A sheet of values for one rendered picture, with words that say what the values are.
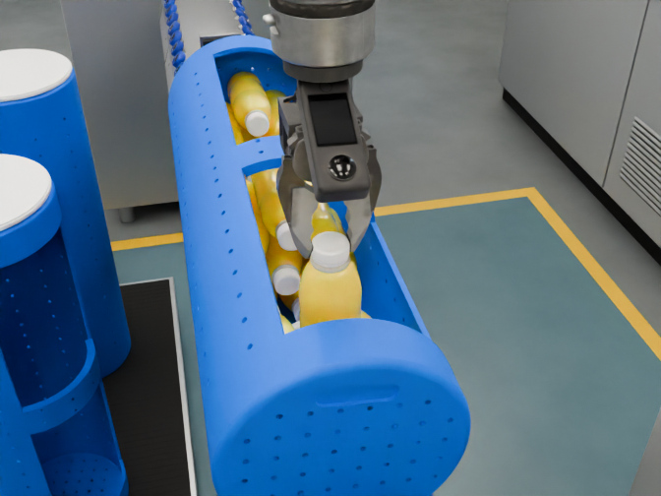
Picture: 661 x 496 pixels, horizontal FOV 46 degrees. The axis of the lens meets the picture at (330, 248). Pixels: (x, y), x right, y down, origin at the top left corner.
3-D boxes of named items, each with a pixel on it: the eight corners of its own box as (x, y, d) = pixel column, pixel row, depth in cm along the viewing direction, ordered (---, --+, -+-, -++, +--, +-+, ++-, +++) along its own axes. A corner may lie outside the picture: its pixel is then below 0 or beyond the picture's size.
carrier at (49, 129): (97, 307, 246) (14, 352, 229) (34, 43, 194) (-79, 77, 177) (150, 350, 230) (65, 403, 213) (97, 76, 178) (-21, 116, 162)
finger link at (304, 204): (300, 231, 83) (312, 155, 78) (311, 264, 78) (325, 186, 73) (271, 231, 82) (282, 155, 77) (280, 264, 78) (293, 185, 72)
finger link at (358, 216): (366, 217, 84) (351, 146, 78) (381, 249, 79) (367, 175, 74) (338, 225, 84) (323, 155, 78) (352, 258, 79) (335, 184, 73)
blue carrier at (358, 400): (307, 166, 162) (320, 34, 146) (446, 524, 94) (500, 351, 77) (168, 169, 156) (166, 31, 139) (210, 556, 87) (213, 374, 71)
